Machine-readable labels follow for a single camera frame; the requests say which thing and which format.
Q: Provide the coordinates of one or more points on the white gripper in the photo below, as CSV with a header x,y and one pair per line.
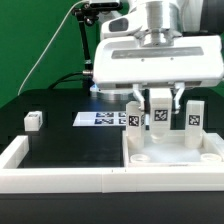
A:
x,y
133,54

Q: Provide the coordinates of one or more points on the white square tabletop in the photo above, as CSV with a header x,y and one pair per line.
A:
x,y
172,152

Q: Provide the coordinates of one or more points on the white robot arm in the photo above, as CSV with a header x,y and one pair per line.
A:
x,y
162,14

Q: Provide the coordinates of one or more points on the white marker sheet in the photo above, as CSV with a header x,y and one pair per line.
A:
x,y
105,118

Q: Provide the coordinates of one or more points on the white U-shaped fence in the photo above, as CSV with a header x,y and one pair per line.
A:
x,y
203,177

